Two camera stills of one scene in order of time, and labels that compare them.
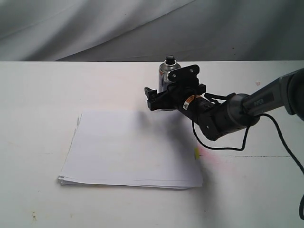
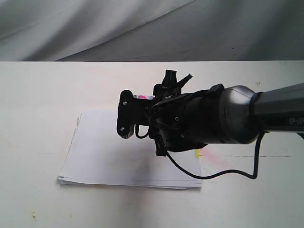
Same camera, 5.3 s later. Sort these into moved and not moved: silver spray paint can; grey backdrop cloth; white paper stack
Moved: silver spray paint can
Not moved: white paper stack; grey backdrop cloth
